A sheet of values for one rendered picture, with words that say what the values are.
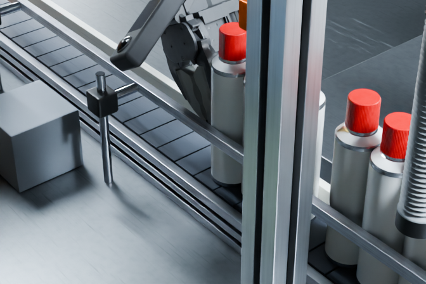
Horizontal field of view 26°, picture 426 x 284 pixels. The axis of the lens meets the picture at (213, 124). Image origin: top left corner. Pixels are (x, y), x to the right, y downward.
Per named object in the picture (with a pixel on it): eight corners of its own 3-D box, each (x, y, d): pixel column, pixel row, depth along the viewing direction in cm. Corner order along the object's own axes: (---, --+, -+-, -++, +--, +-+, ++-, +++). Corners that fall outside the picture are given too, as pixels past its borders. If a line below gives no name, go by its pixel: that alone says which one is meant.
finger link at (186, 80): (248, 119, 117) (225, 50, 115) (212, 136, 114) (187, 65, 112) (234, 120, 120) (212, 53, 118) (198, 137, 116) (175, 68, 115)
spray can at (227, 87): (260, 179, 114) (265, 31, 102) (225, 193, 111) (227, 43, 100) (237, 158, 117) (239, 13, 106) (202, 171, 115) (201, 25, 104)
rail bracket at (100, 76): (151, 169, 124) (146, 63, 115) (105, 191, 120) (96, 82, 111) (136, 158, 126) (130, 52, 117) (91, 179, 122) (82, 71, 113)
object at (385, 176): (414, 282, 99) (440, 122, 87) (381, 304, 96) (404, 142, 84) (378, 257, 102) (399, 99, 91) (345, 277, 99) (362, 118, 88)
